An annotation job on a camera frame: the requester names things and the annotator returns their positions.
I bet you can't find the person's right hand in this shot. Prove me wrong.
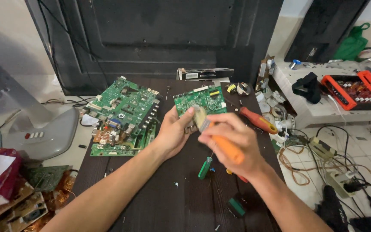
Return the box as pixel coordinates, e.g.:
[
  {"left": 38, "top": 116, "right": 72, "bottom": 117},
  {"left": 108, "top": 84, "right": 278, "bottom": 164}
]
[{"left": 198, "top": 112, "right": 269, "bottom": 178}]

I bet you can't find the person's left hand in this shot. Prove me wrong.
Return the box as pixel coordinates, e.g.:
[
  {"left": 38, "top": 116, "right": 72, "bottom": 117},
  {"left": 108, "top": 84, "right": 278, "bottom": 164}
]
[{"left": 154, "top": 107, "right": 195, "bottom": 160}]

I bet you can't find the orange-handled paintbrush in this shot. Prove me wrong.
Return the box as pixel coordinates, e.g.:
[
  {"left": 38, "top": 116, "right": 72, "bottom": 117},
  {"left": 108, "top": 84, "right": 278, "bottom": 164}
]
[{"left": 193, "top": 106, "right": 245, "bottom": 165}]

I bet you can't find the small green circuit board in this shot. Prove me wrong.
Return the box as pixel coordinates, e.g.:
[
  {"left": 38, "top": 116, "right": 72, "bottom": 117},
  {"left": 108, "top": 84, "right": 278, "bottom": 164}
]
[{"left": 173, "top": 85, "right": 228, "bottom": 118}]

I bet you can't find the red orange-tipped screwdriver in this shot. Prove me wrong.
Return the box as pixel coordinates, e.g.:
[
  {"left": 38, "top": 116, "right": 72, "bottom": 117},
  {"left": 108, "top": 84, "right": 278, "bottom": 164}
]
[{"left": 239, "top": 104, "right": 279, "bottom": 135}]

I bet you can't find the white-taped transformer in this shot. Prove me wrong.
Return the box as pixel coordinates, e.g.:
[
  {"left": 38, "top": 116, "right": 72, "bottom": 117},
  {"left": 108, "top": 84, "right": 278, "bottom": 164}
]
[{"left": 237, "top": 82, "right": 252, "bottom": 96}]

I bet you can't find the black cardboard box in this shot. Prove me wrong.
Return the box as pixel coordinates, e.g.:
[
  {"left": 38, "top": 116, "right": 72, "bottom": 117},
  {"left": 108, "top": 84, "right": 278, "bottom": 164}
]
[{"left": 176, "top": 68, "right": 234, "bottom": 81}]

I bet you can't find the red yellow-tipped screwdriver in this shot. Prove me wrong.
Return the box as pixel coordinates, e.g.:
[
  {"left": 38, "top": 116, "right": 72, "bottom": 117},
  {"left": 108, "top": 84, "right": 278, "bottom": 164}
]
[{"left": 226, "top": 169, "right": 249, "bottom": 183}]

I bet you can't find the heap of white parts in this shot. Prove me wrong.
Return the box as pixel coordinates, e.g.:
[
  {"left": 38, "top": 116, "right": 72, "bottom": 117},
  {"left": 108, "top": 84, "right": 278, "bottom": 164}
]
[{"left": 256, "top": 87, "right": 297, "bottom": 144}]

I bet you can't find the upright brown circuit board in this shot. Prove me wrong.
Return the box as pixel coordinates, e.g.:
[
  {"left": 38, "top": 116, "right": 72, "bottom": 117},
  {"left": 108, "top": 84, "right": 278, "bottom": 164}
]
[{"left": 255, "top": 55, "right": 276, "bottom": 92}]

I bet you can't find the small green plastic block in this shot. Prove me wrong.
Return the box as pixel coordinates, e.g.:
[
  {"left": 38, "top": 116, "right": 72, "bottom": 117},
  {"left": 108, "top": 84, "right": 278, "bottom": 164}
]
[{"left": 228, "top": 197, "right": 246, "bottom": 217}]

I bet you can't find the green circuit board with slots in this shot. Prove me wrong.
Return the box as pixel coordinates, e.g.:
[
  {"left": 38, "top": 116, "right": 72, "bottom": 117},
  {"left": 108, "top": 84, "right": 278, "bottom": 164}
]
[{"left": 90, "top": 122, "right": 158, "bottom": 157}]

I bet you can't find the large green circuit board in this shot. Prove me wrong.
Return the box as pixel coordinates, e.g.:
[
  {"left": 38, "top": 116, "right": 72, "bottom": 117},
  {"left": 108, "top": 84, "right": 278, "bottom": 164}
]
[{"left": 82, "top": 76, "right": 162, "bottom": 136}]

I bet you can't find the white bench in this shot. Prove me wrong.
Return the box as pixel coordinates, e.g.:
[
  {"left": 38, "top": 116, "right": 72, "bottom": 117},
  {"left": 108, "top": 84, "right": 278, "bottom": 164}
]
[{"left": 272, "top": 60, "right": 371, "bottom": 130}]

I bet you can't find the black television back cover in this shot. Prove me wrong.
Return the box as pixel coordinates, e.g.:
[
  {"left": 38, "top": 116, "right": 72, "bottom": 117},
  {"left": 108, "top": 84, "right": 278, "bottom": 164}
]
[{"left": 24, "top": 0, "right": 284, "bottom": 96}]

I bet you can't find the white power strip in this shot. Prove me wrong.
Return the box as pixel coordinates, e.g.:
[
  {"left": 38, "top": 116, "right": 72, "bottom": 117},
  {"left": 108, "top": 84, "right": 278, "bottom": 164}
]
[{"left": 325, "top": 171, "right": 360, "bottom": 199}]

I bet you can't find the orange tool case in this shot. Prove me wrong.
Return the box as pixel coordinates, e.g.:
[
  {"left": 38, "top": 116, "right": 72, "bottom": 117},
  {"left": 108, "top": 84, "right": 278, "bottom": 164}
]
[{"left": 321, "top": 70, "right": 371, "bottom": 111}]

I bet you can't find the black television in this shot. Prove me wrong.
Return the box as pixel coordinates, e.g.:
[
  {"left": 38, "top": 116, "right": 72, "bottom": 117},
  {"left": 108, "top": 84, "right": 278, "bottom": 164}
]
[{"left": 284, "top": 0, "right": 371, "bottom": 63}]

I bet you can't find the green plastic bag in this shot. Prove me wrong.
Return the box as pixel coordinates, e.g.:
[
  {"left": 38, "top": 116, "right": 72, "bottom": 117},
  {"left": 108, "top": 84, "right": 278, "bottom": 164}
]
[{"left": 333, "top": 23, "right": 371, "bottom": 61}]

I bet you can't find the black tape roll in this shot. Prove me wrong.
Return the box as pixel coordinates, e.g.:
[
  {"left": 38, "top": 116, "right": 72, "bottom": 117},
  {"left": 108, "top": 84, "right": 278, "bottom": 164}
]
[{"left": 355, "top": 47, "right": 371, "bottom": 63}]

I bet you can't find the grey fan base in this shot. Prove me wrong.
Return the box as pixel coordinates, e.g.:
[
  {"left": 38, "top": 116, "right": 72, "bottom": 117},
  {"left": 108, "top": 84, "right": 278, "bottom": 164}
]
[{"left": 0, "top": 45, "right": 80, "bottom": 160}]

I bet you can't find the pile of circuit boards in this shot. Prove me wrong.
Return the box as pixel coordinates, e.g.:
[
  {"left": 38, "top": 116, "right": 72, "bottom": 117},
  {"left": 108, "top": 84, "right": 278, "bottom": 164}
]
[{"left": 0, "top": 165, "right": 76, "bottom": 232}]

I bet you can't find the red plastic bag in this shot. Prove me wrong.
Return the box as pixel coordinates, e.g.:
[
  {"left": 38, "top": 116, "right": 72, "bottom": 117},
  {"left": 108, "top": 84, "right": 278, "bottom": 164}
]
[{"left": 0, "top": 148, "right": 22, "bottom": 213}]

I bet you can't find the green-handled screwdriver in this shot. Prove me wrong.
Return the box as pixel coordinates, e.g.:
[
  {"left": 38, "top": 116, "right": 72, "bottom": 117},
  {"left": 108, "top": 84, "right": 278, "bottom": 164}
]
[{"left": 198, "top": 151, "right": 214, "bottom": 180}]

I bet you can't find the heap of cables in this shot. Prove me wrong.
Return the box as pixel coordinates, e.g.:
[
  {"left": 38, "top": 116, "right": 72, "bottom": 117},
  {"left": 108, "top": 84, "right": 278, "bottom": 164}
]
[{"left": 278, "top": 125, "right": 371, "bottom": 220}]

